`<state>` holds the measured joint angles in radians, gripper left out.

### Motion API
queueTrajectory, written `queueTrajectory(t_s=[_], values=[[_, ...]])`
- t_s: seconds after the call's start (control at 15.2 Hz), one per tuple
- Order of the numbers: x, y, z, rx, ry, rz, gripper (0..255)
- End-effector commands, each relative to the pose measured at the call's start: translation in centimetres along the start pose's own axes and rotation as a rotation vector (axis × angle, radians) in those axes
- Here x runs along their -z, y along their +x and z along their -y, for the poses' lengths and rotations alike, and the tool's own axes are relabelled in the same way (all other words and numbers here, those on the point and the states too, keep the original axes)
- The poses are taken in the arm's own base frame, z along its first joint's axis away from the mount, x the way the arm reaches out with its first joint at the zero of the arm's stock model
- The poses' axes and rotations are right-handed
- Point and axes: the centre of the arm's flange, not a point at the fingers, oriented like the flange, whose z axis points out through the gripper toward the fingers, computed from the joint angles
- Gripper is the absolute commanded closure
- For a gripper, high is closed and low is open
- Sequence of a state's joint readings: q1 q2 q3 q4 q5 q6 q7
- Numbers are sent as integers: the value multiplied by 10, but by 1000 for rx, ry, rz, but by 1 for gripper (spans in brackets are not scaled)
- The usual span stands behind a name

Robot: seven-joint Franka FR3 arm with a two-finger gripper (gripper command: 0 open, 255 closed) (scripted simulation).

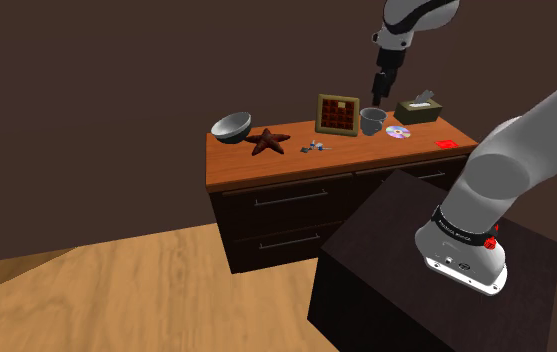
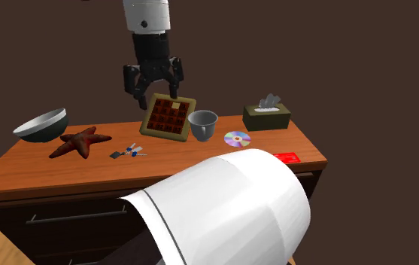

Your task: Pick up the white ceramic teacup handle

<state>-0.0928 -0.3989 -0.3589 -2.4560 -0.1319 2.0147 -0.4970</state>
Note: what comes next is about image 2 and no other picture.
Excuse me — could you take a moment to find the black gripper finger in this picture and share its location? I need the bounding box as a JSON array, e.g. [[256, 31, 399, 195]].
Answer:
[[163, 56, 186, 100], [122, 64, 151, 111]]

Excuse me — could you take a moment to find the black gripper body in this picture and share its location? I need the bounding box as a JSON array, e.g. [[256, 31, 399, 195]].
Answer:
[[131, 32, 174, 84]]

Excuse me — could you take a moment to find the sliding number puzzle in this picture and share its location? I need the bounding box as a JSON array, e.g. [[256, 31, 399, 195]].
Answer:
[[138, 93, 198, 143]]

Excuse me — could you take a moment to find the grey cup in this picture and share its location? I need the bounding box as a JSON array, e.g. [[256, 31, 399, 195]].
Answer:
[[187, 109, 219, 143]]

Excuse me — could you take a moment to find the bunch of keys with tags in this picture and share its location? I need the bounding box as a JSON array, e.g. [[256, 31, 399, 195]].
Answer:
[[108, 142, 148, 160]]

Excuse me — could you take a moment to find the red-brown starfish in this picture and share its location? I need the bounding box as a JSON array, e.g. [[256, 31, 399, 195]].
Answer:
[[48, 126, 113, 160]]

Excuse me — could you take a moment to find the shiny compact disc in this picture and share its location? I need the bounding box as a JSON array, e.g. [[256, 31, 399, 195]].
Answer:
[[223, 130, 252, 148]]

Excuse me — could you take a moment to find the dark bowl with white inside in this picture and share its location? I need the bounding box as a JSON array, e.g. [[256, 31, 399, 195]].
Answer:
[[12, 108, 70, 144]]

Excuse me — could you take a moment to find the olive tissue box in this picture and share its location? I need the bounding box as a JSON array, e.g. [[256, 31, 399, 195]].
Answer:
[[241, 93, 292, 133]]

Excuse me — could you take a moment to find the wooden chest of drawers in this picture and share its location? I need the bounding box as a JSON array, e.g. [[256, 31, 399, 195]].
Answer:
[[0, 114, 329, 265]]

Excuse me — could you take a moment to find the red card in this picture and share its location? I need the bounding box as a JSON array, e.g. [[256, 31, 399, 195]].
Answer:
[[272, 151, 302, 164]]

